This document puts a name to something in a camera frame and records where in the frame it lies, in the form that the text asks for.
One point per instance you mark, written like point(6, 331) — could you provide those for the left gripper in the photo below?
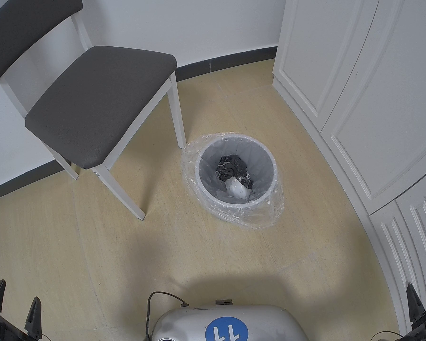
point(3, 329)

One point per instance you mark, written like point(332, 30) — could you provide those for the clear plastic bag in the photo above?
point(269, 215)

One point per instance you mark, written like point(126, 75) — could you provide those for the black plastic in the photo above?
point(230, 169)

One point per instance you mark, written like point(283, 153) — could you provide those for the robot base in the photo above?
point(184, 325)

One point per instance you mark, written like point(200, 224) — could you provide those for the white trash bin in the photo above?
point(262, 162)

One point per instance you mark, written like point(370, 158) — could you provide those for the grey white chair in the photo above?
point(103, 83)

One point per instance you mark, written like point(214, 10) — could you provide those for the white wardrobe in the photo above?
point(340, 48)

